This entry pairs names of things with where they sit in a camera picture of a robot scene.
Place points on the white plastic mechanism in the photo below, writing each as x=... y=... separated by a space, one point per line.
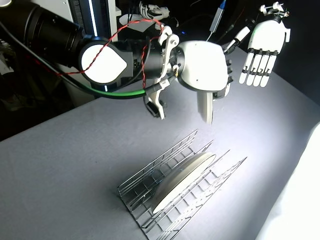
x=150 y=12

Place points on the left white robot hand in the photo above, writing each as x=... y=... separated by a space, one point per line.
x=267 y=37

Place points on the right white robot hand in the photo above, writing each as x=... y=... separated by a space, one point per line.
x=202 y=65

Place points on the white plate with leaf print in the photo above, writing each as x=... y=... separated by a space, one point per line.
x=182 y=186
x=175 y=175

